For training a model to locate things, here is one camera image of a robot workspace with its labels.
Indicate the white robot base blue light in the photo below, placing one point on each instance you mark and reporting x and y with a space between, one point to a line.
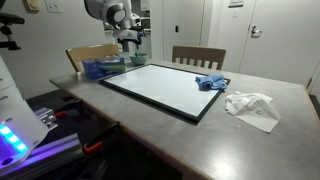
20 126

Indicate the white door with black latch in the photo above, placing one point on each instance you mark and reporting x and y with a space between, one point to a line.
186 36

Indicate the silver metal bracket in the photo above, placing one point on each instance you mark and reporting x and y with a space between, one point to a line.
46 116

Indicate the mint green bowl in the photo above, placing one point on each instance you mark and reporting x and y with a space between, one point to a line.
138 60

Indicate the black framed whiteboard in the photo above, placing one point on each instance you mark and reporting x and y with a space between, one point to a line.
160 86

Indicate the blue cloth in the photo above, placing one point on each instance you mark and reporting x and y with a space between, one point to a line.
211 81

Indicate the light wooden slatted chair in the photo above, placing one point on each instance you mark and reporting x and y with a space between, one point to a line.
90 51

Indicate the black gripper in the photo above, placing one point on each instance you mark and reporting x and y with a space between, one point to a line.
128 39

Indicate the beige round thermostat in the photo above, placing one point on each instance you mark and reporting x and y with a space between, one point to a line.
32 5

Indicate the white light switch plate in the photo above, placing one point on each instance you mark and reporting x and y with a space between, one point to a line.
53 5

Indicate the blue tissue box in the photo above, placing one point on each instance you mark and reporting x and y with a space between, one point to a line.
91 70

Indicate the white marker with green cap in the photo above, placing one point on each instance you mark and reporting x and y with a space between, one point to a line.
136 54

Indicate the aluminium extrusion rail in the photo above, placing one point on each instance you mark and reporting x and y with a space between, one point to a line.
56 151

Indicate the white tissue sheet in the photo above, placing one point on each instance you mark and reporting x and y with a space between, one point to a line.
108 59

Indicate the wall sign plate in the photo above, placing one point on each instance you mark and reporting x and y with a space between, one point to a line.
235 3

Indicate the black camera stand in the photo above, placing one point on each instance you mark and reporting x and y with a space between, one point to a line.
10 18

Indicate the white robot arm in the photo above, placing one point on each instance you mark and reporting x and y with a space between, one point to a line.
106 11

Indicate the brown wooden slatted chair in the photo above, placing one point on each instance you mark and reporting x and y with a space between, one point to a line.
199 52

